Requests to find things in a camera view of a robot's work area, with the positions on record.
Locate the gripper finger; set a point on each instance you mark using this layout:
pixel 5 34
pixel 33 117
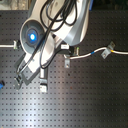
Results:
pixel 18 81
pixel 43 80

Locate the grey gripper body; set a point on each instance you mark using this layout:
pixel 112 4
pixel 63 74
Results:
pixel 40 61

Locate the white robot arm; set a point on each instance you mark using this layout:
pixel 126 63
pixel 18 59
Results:
pixel 52 27

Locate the metal clip left edge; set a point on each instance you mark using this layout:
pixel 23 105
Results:
pixel 14 45

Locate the metal cable clip centre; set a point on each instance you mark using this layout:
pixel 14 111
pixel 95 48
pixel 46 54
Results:
pixel 67 61

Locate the metal cable clip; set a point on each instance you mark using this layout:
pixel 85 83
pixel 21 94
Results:
pixel 105 53
pixel 67 61

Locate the metal cable clip right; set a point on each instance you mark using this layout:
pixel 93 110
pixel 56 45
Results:
pixel 105 53

